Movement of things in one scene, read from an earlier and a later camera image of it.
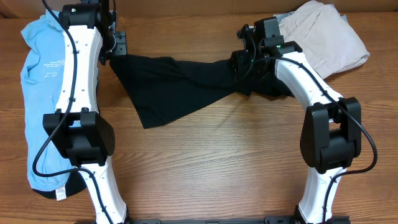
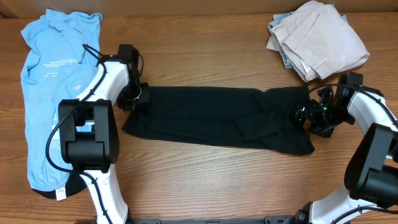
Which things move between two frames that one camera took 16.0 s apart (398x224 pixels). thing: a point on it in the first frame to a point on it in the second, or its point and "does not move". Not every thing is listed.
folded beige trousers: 324,35 does not move
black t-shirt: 156,86 to 262,119
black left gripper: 120,42 to 142,97
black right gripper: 240,60 to 311,107
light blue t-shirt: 40,80 does not move
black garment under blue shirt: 76,183 does not move
